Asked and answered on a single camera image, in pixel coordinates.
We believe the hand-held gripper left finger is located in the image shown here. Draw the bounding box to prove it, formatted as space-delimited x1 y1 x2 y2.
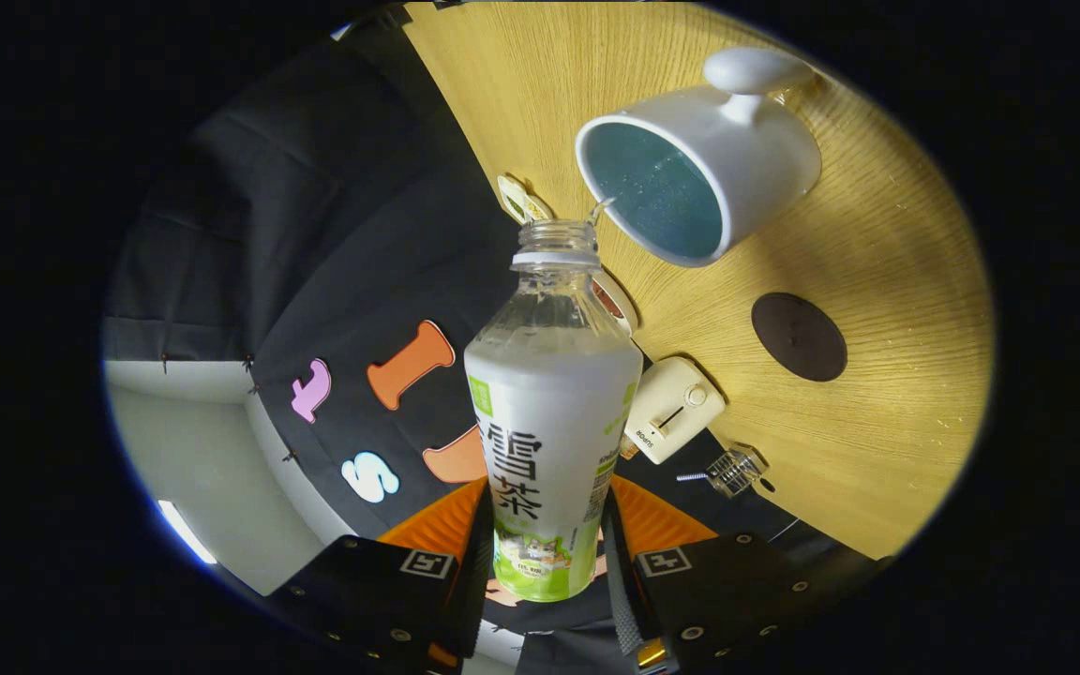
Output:
268 476 494 674

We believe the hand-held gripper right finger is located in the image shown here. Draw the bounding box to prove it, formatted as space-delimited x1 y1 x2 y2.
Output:
602 474 846 671

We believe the clear juice bottle white label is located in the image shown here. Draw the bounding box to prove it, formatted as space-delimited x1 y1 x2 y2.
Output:
464 218 644 603

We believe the dark brown round coaster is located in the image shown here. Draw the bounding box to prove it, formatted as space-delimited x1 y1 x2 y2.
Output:
751 292 848 383

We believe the white cup with handle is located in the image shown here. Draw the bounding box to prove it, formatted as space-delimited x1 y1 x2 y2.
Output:
575 47 823 269

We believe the ceiling light strip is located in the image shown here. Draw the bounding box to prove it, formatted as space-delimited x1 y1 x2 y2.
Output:
157 500 218 565

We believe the white toaster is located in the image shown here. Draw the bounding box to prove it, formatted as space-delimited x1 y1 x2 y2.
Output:
622 356 727 464

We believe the round plate with brown food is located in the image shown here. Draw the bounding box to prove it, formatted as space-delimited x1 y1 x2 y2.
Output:
592 272 639 337

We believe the wooden table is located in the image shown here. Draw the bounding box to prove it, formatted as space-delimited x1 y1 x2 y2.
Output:
402 0 996 561

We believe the white divided dish with seeds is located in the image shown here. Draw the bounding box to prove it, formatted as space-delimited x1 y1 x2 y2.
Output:
497 173 555 224

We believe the metal wire utensil holder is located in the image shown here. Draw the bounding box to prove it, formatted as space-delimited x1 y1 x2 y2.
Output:
707 447 766 498

